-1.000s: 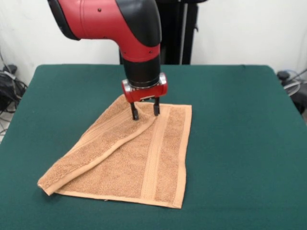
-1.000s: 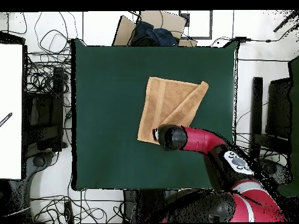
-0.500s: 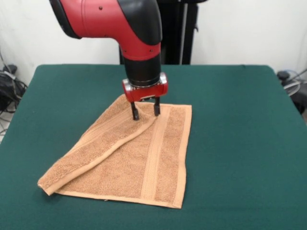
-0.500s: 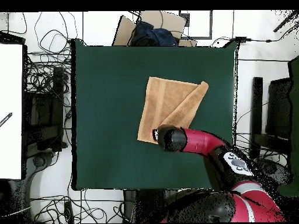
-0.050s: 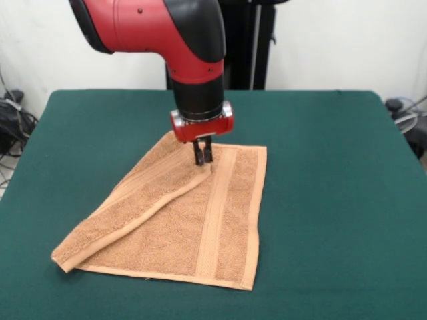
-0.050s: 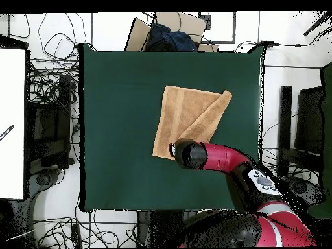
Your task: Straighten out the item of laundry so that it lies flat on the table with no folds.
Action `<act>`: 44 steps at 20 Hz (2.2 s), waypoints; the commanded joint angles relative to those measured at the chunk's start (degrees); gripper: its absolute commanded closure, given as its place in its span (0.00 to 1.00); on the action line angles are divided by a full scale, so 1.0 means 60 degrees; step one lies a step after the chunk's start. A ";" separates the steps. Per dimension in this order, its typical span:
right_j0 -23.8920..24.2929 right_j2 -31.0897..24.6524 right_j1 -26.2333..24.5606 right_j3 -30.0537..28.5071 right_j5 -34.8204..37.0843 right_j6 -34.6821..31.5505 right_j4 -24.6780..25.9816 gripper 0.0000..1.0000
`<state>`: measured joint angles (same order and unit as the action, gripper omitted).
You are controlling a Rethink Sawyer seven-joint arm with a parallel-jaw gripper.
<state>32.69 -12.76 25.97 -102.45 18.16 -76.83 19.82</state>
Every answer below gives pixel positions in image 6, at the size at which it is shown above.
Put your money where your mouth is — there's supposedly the tan terry towel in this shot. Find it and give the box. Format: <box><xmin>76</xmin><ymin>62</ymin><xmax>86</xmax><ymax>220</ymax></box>
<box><xmin>152</xmin><ymin>84</ymin><xmax>233</xmax><ymax>161</ymax></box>

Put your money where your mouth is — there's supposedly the dark green table cloth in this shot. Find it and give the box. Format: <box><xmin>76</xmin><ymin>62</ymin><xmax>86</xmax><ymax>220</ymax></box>
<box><xmin>78</xmin><ymin>42</ymin><xmax>266</xmax><ymax>213</ymax></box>

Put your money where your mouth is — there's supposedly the dark blue garment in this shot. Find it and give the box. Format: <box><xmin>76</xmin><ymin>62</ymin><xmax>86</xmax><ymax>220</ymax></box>
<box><xmin>144</xmin><ymin>23</ymin><xmax>198</xmax><ymax>52</ymax></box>

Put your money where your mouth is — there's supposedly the black chair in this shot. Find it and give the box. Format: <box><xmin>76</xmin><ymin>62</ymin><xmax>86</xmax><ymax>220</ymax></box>
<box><xmin>276</xmin><ymin>85</ymin><xmax>325</xmax><ymax>178</ymax></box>
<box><xmin>27</xmin><ymin>74</ymin><xmax>77</xmax><ymax>169</ymax></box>

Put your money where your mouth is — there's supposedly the black power strip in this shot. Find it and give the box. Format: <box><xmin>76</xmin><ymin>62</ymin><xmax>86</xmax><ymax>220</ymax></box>
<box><xmin>70</xmin><ymin>223</ymin><xmax>83</xmax><ymax>249</ymax></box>

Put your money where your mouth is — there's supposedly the brown cardboard box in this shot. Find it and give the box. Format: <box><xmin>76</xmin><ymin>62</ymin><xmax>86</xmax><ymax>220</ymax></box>
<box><xmin>124</xmin><ymin>11</ymin><xmax>220</xmax><ymax>53</ymax></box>

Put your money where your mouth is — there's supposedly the grey office chair base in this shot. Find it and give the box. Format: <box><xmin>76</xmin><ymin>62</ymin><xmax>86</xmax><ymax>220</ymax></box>
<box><xmin>28</xmin><ymin>167</ymin><xmax>65</xmax><ymax>206</ymax></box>
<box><xmin>285</xmin><ymin>175</ymin><xmax>326</xmax><ymax>208</ymax></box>

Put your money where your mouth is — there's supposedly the green cloth over furniture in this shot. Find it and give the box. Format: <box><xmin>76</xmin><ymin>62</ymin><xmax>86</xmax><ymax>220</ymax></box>
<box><xmin>307</xmin><ymin>61</ymin><xmax>332</xmax><ymax>219</ymax></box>

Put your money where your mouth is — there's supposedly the black strip with white marks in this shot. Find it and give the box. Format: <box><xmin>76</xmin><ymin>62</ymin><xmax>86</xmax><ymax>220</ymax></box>
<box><xmin>0</xmin><ymin>124</ymin><xmax>14</xmax><ymax>142</ymax></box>

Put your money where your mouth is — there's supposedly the white desk top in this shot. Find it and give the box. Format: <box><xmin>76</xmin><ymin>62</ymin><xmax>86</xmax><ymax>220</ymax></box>
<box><xmin>0</xmin><ymin>48</ymin><xmax>26</xmax><ymax>200</ymax></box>

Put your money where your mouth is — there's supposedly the black tripod leg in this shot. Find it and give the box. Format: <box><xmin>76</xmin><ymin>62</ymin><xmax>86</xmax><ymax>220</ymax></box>
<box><xmin>302</xmin><ymin>11</ymin><xmax>332</xmax><ymax>36</ymax></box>

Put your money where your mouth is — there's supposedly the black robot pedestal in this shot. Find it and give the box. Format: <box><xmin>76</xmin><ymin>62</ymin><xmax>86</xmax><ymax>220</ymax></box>
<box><xmin>136</xmin><ymin>210</ymin><xmax>198</xmax><ymax>248</ymax></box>

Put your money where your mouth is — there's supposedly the black cable tangle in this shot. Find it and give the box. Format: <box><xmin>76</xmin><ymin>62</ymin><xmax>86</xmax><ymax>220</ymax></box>
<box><xmin>33</xmin><ymin>216</ymin><xmax>138</xmax><ymax>248</ymax></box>
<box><xmin>28</xmin><ymin>12</ymin><xmax>81</xmax><ymax>120</ymax></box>

